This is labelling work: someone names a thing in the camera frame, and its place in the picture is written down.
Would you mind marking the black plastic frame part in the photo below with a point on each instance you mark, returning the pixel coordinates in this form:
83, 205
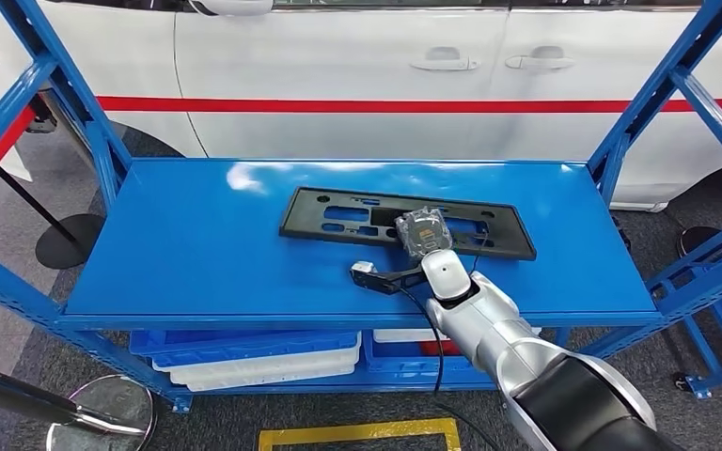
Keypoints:
311, 221

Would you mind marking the blue plastic bin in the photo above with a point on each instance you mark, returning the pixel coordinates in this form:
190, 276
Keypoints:
211, 345
398, 364

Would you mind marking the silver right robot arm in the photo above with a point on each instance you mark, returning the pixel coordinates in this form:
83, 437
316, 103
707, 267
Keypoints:
492, 323

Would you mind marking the black round stand base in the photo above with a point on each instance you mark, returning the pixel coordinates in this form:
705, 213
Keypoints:
697, 239

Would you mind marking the chrome stanchion base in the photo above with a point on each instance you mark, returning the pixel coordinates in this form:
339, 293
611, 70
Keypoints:
118, 398

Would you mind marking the black pole stand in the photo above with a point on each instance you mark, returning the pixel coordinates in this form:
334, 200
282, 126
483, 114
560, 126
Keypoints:
68, 243

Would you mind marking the white car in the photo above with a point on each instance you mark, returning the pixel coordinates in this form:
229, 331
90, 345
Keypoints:
336, 50

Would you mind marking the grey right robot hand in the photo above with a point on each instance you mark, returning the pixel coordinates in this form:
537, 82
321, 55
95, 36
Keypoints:
423, 230

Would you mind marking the blue metal shelf rack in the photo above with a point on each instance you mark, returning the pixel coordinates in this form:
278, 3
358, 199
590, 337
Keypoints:
211, 249

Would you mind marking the yellow floor tape square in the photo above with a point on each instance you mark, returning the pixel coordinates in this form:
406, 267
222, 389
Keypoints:
348, 431

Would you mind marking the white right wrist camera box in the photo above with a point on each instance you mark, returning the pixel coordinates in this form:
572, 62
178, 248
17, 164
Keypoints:
364, 269

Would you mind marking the chrome stanchion post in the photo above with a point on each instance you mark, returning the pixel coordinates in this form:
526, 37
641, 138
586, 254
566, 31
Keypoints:
12, 398

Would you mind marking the red item in bin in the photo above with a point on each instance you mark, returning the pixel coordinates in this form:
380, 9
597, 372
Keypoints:
439, 348

